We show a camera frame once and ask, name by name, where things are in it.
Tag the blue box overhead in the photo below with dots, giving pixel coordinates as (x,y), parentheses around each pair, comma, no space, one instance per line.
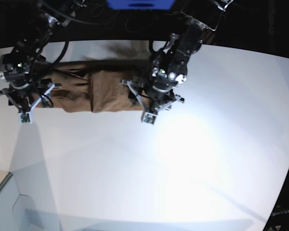
(140,4)

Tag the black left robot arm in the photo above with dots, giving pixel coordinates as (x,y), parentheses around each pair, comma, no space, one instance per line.
(154,88)

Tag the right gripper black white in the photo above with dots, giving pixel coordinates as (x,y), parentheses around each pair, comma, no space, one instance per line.
(27,97)

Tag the brown t-shirt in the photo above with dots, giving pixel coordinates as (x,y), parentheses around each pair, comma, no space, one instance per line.
(95,86)

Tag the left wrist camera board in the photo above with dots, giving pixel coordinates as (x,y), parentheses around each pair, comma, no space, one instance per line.
(148,117)

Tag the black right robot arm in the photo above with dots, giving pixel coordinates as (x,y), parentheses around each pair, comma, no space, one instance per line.
(25,69)

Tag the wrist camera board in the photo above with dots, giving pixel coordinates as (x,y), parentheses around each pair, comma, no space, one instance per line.
(148,117)
(25,117)

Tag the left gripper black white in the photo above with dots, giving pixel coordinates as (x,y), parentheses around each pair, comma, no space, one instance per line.
(138,96)

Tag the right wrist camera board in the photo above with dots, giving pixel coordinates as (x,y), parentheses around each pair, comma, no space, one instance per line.
(25,117)

